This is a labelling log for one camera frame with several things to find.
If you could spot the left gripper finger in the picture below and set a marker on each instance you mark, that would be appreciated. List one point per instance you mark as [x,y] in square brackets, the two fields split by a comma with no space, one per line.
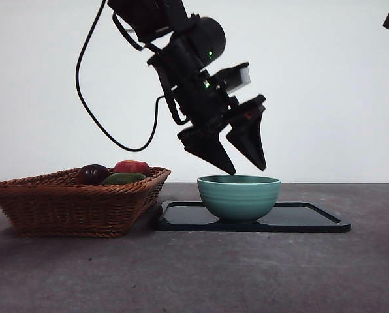
[251,140]
[211,150]

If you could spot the teal ribbed bowl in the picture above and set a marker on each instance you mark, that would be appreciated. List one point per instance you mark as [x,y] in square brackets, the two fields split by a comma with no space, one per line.
[238,202]

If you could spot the red peach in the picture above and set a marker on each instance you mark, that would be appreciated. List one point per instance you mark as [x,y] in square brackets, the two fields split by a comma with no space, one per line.
[132,168]

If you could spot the green avocado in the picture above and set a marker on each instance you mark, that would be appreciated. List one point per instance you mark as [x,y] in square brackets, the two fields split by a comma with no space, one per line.
[124,179]

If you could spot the black rectangular tray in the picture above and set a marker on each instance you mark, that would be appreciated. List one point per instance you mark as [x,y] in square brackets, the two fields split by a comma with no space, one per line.
[299,221]

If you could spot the dark purple plum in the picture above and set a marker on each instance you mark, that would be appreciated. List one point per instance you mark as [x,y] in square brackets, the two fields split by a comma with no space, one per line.
[92,174]

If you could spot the brown wicker basket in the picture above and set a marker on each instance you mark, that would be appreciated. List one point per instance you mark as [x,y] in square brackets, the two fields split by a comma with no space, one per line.
[70,208]

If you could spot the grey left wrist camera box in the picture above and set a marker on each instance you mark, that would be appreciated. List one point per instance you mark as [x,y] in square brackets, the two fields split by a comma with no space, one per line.
[237,78]

